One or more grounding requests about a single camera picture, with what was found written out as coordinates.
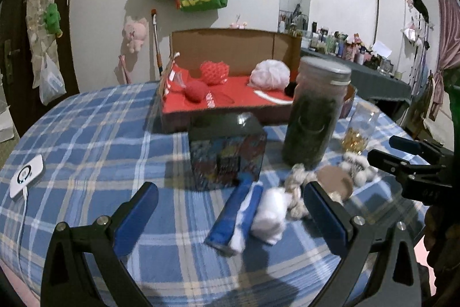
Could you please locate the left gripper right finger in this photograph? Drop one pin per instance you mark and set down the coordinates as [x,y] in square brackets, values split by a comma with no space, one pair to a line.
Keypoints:
[394,279]

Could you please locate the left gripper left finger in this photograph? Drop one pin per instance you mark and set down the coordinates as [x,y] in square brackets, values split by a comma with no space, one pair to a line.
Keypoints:
[67,279]

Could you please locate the blue and white cloth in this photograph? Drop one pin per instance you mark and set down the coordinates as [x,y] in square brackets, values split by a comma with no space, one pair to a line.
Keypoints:
[230,231]

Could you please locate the white soft cloth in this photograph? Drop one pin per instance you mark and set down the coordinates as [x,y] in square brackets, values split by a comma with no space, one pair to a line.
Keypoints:
[269,222]

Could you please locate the black fuzzy pom-pom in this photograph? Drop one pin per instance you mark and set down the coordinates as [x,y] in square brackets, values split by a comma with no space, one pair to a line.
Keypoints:
[290,89]

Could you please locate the red fabric pouch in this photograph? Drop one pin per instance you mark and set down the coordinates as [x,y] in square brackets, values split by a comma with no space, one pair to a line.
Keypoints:
[196,91]

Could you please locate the person's right hand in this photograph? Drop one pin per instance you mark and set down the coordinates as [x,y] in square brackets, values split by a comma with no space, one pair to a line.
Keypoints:
[441,240]

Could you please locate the blue plaid tablecloth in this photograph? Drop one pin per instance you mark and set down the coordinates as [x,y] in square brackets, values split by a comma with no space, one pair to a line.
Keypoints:
[98,149]

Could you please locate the small glass jar gold beads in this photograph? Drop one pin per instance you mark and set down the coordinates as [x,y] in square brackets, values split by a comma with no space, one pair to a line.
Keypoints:
[361,127]

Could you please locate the white round-logo charger device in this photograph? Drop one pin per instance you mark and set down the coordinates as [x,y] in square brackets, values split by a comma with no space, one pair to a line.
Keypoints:
[25,175]

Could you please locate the beige round powder puff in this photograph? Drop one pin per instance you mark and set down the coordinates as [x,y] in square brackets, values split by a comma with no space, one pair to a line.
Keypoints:
[335,182]

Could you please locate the dark green covered side table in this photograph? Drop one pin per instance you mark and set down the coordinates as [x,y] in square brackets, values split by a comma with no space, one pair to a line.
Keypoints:
[371,85]

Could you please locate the tall jar of dark leaves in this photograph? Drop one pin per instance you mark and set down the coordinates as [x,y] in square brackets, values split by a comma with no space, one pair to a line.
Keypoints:
[321,86]

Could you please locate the colourful tin box black lid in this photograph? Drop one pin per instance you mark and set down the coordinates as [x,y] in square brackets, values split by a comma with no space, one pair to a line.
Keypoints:
[224,148]

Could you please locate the white plastic bag hanging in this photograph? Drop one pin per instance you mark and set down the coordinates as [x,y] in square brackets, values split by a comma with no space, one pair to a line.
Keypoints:
[52,84]

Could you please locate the pink curtain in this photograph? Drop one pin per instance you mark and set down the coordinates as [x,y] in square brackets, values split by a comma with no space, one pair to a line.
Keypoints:
[448,57]

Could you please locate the white mesh bath loofah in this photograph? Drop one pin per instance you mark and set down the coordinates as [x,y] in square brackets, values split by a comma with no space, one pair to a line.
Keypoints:
[270,75]

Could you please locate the red foam net ball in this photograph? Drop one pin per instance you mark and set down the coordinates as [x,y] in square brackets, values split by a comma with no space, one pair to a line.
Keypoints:
[214,73]

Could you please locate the cardboard box with red lining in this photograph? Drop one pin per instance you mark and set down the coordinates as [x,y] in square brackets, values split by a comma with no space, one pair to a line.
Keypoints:
[241,50]

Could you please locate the green plush on door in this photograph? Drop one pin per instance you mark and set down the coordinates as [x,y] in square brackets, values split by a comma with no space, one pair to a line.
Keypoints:
[52,20]

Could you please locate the cream knotted rope toy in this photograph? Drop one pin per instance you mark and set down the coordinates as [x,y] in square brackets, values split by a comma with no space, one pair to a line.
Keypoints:
[356,165]

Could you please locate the pink pig plush on wall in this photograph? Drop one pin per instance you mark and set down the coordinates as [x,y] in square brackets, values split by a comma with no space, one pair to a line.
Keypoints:
[135,32]

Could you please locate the orange handled stick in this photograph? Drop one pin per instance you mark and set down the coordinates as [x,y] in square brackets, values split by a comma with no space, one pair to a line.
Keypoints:
[156,44]

